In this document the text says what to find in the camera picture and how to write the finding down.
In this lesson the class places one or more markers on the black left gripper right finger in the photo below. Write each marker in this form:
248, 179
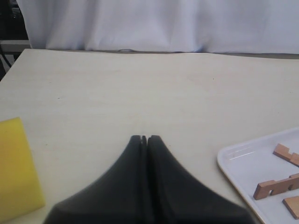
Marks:
179, 198

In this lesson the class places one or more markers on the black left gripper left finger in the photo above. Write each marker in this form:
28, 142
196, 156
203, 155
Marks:
120, 196

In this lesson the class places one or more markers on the wooden notched piece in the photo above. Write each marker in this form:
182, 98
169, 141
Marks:
282, 152
292, 204
273, 187

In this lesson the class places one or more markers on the white plastic tray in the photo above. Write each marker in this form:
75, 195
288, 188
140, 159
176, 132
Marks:
248, 163

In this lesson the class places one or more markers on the yellow sponge block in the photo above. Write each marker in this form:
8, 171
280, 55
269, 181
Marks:
20, 189

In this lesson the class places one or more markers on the white cloth backdrop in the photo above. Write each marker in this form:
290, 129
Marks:
215, 26

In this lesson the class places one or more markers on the dark shelf at left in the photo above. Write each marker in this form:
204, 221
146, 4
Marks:
13, 35

